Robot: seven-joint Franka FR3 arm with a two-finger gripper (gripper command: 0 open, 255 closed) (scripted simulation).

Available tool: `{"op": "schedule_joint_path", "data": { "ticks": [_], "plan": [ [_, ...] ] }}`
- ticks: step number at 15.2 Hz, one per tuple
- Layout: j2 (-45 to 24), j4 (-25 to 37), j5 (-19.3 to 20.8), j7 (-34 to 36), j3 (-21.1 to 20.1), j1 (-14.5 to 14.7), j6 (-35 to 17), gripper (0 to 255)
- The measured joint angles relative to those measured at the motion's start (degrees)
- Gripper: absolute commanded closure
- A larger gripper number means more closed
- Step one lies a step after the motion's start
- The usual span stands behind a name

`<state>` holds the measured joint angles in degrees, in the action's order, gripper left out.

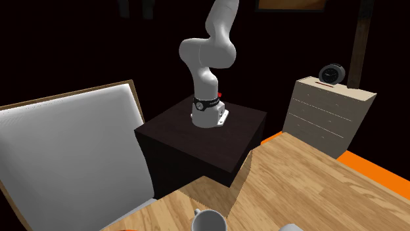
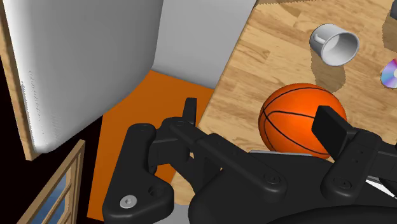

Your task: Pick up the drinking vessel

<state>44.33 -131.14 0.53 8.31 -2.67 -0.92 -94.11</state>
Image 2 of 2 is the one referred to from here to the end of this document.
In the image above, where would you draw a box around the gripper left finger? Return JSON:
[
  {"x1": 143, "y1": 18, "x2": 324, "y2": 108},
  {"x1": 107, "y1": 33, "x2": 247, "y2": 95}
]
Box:
[{"x1": 102, "y1": 97, "x2": 288, "y2": 224}]

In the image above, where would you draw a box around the white mug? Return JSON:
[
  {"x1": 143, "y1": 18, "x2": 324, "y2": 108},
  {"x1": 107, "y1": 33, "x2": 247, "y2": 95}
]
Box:
[{"x1": 309, "y1": 23, "x2": 361, "y2": 67}]

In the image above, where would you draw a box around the wooden framed window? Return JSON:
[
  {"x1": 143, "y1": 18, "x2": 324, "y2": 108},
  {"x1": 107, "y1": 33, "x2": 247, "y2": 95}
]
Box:
[{"x1": 17, "y1": 139, "x2": 87, "y2": 224}]

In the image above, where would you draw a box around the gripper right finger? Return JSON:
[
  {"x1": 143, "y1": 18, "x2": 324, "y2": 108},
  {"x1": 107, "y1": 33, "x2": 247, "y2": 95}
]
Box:
[{"x1": 311, "y1": 105, "x2": 397, "y2": 200}]

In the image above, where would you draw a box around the orange basketball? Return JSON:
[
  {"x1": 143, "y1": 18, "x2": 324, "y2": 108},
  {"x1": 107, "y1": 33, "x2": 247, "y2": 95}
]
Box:
[{"x1": 258, "y1": 82, "x2": 348, "y2": 161}]

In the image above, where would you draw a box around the white padded wooden-framed furniture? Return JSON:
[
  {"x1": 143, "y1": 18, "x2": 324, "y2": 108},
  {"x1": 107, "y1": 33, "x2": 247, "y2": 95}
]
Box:
[{"x1": 0, "y1": 0, "x2": 165, "y2": 162}]

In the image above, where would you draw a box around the shiny compact disc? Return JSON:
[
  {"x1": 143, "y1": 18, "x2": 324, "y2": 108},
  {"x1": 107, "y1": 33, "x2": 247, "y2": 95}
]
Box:
[{"x1": 380, "y1": 57, "x2": 397, "y2": 90}]

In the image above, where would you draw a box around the orange robot stand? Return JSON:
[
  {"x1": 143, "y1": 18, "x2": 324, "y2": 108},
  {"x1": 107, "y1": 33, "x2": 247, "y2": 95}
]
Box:
[{"x1": 86, "y1": 70, "x2": 216, "y2": 221}]

